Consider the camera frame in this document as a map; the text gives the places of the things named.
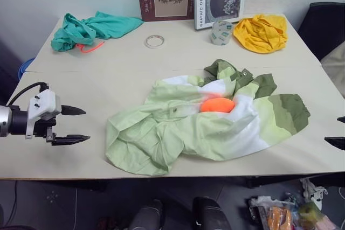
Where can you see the dark rounded shape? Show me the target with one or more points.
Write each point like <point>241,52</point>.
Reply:
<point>208,215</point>
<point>147,216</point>

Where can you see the black chair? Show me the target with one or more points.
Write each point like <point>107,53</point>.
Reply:
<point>320,28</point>

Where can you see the orange soft pouch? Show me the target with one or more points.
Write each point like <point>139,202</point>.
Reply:
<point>217,105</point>

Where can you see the light green olive white jacket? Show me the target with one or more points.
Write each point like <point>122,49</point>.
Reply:
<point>167,135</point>

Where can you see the graphic design book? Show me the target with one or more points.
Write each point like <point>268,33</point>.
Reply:
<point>215,6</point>

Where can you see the yellow garment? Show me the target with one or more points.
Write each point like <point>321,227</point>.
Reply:
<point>260,34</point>

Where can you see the blue bucket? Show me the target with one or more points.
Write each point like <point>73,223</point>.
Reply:
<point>23,69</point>

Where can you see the small clear tape roll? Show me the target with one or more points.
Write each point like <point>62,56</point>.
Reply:
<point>147,43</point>

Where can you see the teal garment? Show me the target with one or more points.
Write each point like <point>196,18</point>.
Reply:
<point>107,26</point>

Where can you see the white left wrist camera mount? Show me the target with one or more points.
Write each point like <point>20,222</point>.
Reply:
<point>44,102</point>

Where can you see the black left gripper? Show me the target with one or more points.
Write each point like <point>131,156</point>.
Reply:
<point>40,129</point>

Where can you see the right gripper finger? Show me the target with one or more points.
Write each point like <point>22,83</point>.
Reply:
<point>342,119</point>
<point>338,142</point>

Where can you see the plastic bag of snacks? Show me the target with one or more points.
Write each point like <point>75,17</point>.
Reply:
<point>283,215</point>

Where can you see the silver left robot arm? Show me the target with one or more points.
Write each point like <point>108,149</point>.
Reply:
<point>6,121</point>

